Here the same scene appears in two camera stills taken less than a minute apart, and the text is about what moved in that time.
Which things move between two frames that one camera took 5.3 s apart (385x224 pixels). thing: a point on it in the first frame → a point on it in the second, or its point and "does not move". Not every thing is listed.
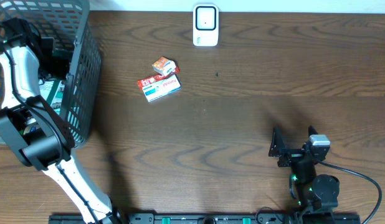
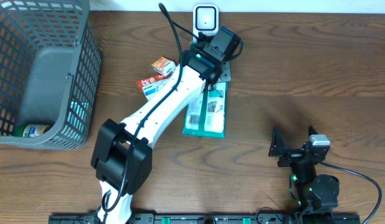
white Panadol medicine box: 161,88 does not move
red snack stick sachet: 156,78 does not move
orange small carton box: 164,66 does not move
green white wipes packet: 52,92 → 206,114
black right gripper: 291,155 does not move
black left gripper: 58,70 → 228,76
